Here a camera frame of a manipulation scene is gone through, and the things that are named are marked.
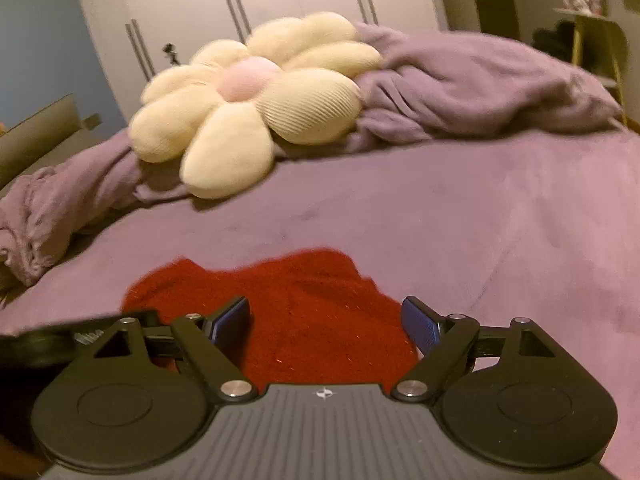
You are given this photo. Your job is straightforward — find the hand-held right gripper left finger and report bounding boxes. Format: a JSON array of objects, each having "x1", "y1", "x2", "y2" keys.
[{"x1": 92, "y1": 296, "x2": 261, "y2": 403}]

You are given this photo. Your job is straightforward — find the yellow round side table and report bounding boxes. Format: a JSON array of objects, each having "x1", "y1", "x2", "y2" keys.
[{"x1": 552, "y1": 7, "x2": 631, "y2": 126}]

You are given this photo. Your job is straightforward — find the white wardrobe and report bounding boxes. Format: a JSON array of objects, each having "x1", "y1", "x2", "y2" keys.
[{"x1": 70, "y1": 0, "x2": 448, "y2": 121}]

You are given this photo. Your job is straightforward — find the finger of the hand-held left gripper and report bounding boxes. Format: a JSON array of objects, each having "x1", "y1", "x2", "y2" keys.
[{"x1": 70, "y1": 310, "x2": 162, "y2": 347}]

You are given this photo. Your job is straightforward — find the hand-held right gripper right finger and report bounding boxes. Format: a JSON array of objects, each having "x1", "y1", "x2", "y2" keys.
[{"x1": 390, "y1": 296, "x2": 558, "y2": 403}]

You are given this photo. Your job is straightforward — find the dark red knit sweater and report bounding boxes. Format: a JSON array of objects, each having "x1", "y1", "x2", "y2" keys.
[{"x1": 122, "y1": 247, "x2": 421, "y2": 388}]

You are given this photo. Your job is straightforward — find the crumpled purple blanket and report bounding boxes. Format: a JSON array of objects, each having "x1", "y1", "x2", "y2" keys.
[{"x1": 0, "y1": 22, "x2": 626, "y2": 286}]

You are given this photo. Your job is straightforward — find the purple covered bed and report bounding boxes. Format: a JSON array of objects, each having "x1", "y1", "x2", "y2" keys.
[{"x1": 0, "y1": 125, "x2": 640, "y2": 480}]

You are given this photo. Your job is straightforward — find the cream flower-shaped pillow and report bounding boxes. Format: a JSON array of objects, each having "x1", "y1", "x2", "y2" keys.
[{"x1": 127, "y1": 12, "x2": 383, "y2": 200}]

